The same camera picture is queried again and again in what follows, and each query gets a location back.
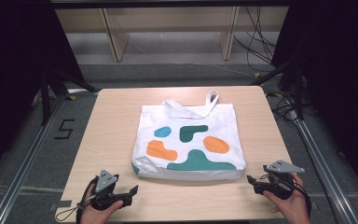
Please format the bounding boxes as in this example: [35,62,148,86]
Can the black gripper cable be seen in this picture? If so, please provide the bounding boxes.
[293,177,312,219]
[76,175,100,224]

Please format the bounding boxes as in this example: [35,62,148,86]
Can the long aluminium rail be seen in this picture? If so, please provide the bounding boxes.
[287,110,358,224]
[0,91,67,224]

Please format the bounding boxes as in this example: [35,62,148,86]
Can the thin grey cord loop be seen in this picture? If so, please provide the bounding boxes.
[55,203,86,223]

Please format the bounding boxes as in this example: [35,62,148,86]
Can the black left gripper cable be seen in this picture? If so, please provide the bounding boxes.
[76,175,100,224]

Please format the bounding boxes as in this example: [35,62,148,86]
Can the black metal stand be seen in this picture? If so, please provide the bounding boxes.
[249,58,306,121]
[39,68,99,126]

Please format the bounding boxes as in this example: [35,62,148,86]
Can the person's left hand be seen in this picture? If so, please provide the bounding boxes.
[80,186,125,224]

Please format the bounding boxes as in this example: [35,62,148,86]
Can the white tote bag coloured shapes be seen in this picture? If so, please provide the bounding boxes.
[131,90,247,182]

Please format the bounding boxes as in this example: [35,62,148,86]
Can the thin white floor cable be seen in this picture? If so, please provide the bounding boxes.
[180,62,256,79]

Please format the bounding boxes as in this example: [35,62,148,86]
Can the black floor cable tangle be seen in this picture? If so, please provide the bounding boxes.
[266,91,300,123]

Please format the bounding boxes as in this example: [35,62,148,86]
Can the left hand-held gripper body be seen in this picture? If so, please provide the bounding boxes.
[89,169,129,212]

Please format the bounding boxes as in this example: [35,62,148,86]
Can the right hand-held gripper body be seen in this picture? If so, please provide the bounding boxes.
[262,159,306,201]

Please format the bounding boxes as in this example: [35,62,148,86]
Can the short aluminium rail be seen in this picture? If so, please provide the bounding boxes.
[64,89,101,96]

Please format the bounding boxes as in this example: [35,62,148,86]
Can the black curtain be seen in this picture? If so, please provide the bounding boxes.
[271,0,358,195]
[0,0,85,185]

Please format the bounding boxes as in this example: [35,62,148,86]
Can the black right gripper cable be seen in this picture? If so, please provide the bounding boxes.
[293,177,312,219]

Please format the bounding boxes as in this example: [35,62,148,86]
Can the hanging black cable bundle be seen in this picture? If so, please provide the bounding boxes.
[233,6,278,73]

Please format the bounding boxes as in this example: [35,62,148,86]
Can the person's right hand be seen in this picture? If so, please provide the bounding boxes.
[263,173,310,224]

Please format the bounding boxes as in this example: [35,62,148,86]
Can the black overhead bar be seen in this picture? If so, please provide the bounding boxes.
[49,0,293,9]

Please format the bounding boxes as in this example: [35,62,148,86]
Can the light wooden desk frame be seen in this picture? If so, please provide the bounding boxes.
[55,6,290,63]

